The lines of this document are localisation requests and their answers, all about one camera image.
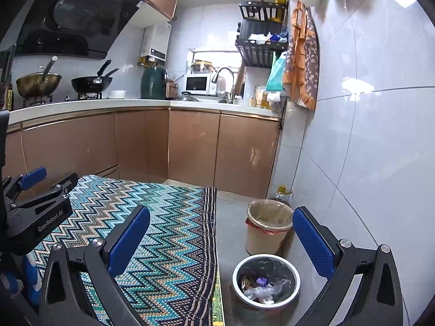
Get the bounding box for white rimmed black trash bin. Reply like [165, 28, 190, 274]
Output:
[231, 254, 301, 313]

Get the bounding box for brown kitchen base cabinets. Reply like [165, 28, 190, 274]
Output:
[3, 105, 280, 199]

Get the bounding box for blue white sneaker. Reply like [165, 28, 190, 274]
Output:
[1, 252, 42, 306]

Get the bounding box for beige plastic waste bin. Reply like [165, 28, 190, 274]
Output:
[246, 199, 293, 255]

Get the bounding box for clear oil bottle yellow cap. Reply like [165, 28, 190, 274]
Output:
[270, 186, 293, 207]

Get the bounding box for brass coloured wok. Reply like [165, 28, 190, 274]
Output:
[16, 56, 62, 99]

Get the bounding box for black frying pan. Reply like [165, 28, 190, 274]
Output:
[72, 60, 119, 100]

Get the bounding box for zigzag patterned floor rug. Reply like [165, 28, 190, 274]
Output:
[32, 175, 224, 325]

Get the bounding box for dark green kettle appliance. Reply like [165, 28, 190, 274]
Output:
[140, 67, 167, 100]

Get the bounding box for black range hood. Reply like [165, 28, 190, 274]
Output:
[1, 0, 146, 60]

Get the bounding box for white water heater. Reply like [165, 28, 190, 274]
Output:
[140, 22, 172, 62]

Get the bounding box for teal plastic bag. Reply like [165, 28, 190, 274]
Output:
[265, 52, 287, 92]

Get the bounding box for white microwave oven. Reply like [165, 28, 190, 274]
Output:
[184, 73, 217, 96]

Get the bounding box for chrome sink faucet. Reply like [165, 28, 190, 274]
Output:
[212, 67, 234, 104]

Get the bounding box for black wire dish rack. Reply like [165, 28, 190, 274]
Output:
[235, 1, 288, 68]

